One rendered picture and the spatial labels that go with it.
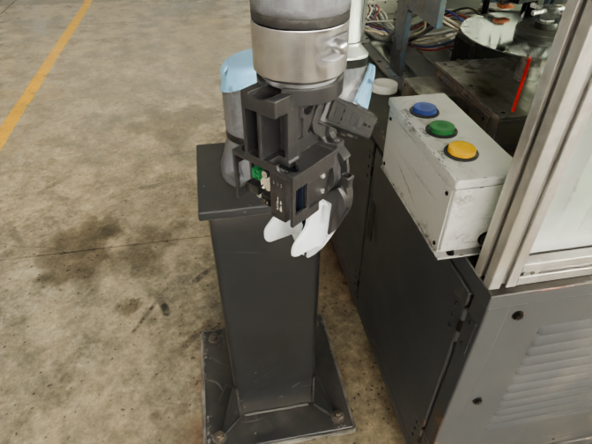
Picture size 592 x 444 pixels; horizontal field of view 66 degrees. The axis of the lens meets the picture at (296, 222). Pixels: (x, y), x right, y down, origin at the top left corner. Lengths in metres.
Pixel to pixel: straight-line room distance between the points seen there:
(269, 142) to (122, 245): 1.64
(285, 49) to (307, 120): 0.07
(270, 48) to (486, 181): 0.42
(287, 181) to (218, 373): 1.15
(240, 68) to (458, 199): 0.40
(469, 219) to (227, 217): 0.41
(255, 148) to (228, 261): 0.56
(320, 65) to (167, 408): 1.24
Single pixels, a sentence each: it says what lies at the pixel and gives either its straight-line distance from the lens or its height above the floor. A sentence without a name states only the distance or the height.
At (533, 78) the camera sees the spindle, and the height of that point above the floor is 0.86.
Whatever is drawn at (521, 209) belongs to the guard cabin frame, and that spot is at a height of 0.90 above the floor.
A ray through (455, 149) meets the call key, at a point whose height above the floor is 0.91.
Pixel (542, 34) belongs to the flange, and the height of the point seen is 0.96.
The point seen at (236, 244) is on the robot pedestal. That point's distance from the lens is 0.91.
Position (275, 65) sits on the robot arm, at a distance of 0.36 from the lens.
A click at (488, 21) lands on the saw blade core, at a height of 0.95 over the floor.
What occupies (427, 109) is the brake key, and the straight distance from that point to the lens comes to 0.83.
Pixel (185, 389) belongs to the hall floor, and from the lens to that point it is 1.49.
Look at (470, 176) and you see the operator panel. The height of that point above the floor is 0.90.
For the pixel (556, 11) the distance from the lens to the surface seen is 1.14.
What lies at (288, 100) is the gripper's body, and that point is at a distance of 0.36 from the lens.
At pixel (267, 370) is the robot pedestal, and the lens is 1.24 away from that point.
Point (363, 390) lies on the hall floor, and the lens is 1.47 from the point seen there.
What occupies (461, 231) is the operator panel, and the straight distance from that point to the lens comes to 0.74.
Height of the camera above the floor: 1.25
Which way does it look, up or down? 39 degrees down
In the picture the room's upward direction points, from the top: straight up
